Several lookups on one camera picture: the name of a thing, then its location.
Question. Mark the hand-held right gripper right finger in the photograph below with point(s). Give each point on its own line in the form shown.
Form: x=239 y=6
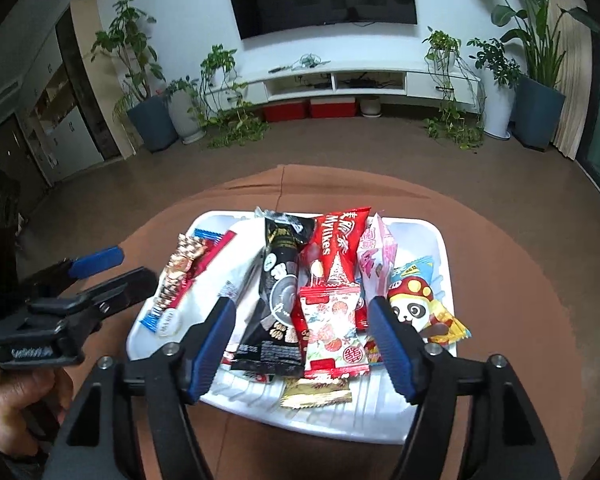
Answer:
x=395 y=350

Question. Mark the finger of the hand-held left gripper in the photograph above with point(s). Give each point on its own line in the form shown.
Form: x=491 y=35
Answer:
x=100 y=260
x=130 y=285

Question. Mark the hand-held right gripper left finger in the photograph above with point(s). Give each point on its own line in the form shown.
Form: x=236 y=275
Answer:
x=207 y=345

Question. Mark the red and white stick packet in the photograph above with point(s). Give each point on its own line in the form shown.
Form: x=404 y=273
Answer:
x=162 y=321

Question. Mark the panda print snack packet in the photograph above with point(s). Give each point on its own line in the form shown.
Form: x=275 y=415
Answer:
x=415 y=305

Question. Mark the brown nut bar packet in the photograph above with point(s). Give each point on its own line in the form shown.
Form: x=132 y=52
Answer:
x=180 y=270

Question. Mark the red and white candy packet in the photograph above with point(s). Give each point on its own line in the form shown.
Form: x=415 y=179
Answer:
x=330 y=330

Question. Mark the long black snack packet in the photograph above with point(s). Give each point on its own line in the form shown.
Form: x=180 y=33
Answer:
x=280 y=300

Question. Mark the light blue snack packet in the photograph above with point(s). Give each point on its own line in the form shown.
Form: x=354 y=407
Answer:
x=415 y=266

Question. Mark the pink snack packet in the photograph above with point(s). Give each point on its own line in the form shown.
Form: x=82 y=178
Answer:
x=375 y=265

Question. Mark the white plastic tray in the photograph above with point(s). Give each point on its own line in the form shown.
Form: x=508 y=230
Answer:
x=330 y=420

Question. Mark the red chocolate ball packet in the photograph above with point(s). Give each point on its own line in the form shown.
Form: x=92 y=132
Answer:
x=335 y=255

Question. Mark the person's left hand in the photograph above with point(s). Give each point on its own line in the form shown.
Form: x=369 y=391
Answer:
x=15 y=400

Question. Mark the round brown table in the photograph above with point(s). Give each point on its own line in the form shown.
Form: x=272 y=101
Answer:
x=505 y=310

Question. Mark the tall leafy plant blue pot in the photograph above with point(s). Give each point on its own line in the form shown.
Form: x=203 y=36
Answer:
x=152 y=125

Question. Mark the small plant grey pot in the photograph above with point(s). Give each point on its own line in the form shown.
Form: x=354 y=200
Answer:
x=185 y=115

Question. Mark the trailing vine plant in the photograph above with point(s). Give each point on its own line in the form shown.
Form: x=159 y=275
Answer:
x=442 y=45
x=220 y=65

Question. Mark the red storage box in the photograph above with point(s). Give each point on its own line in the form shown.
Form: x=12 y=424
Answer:
x=285 y=111
x=332 y=108

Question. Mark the small white empty pot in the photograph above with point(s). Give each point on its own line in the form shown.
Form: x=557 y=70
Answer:
x=370 y=106

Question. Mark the bushy plant white pot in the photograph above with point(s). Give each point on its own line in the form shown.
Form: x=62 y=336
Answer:
x=497 y=110

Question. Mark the white television cabinet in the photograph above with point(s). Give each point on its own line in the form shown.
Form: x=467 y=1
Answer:
x=425 y=85

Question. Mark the large-leaf plant blue pot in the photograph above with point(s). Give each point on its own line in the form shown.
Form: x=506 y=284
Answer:
x=537 y=110

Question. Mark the beige curtain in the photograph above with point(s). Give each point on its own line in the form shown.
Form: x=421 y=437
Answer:
x=575 y=110

